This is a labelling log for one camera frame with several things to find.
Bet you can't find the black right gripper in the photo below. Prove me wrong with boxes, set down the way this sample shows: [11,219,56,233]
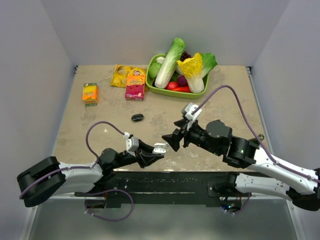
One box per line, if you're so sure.
[161,116,221,155]

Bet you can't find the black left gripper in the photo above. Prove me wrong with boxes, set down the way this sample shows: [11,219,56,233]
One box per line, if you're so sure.
[112,139,164,169]

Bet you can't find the white earbud charging case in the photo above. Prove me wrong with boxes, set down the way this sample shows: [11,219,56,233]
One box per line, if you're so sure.
[152,143,169,155]

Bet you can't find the black earbud charging case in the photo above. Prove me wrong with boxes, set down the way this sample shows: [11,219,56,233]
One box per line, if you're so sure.
[131,113,144,122]

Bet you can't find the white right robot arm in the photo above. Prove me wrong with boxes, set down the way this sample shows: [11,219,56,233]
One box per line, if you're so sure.
[162,119,320,212]

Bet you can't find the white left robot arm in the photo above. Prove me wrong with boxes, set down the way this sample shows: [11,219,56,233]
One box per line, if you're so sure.
[17,137,166,208]

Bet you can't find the green plastic tray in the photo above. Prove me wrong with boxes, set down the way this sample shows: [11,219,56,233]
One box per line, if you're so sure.
[145,54,210,100]

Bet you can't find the orange toy carrot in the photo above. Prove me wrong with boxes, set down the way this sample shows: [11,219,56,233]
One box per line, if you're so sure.
[172,86,191,93]

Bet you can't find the red toy tomato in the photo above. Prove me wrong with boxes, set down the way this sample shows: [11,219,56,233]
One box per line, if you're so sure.
[165,81,179,91]

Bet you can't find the purple toy onion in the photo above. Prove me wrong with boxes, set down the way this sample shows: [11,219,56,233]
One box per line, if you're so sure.
[176,75,189,87]

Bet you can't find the green napa cabbage toy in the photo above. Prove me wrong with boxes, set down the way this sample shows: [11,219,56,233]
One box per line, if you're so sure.
[154,37,186,89]

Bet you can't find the red snack box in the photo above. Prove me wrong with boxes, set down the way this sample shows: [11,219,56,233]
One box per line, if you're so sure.
[124,75,146,101]

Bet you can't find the yellow napa cabbage toy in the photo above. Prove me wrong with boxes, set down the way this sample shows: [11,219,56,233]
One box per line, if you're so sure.
[176,52,204,94]

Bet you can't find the green round toy vegetable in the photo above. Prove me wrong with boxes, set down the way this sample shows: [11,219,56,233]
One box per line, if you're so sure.
[148,62,162,79]

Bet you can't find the white toy garlic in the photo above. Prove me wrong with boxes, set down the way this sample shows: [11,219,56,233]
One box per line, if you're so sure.
[156,56,165,65]

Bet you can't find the green lettuce leaf toy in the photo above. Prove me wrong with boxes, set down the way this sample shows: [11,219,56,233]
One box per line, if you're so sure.
[200,52,217,78]

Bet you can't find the dark toy grapes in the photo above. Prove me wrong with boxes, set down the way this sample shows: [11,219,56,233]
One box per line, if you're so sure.
[180,51,192,62]

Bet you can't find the orange sponge pack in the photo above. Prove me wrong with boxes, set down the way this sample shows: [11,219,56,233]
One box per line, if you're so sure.
[82,83,99,107]

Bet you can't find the yellow chips bag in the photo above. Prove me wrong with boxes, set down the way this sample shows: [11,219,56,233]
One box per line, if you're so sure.
[110,64,147,88]

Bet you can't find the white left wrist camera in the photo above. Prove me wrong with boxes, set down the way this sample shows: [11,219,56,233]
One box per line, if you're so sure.
[123,132,139,156]

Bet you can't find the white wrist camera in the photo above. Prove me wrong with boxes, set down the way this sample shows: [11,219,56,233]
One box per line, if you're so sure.
[123,132,139,156]
[181,102,202,131]

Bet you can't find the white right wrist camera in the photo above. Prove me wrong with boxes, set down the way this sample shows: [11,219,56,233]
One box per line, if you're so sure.
[181,102,202,131]

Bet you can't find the black base frame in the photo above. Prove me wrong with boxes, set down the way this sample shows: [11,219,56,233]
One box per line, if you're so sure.
[75,171,249,208]

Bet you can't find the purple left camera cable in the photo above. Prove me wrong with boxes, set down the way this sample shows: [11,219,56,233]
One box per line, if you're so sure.
[19,121,130,200]

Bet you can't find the purple camera cable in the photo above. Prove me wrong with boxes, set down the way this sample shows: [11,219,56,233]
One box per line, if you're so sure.
[19,121,130,200]
[193,84,320,185]

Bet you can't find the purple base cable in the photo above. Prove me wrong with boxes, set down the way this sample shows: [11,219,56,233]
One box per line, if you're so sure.
[84,189,135,223]

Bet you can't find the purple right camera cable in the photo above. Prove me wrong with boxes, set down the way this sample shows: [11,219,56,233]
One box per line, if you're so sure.
[193,84,320,185]

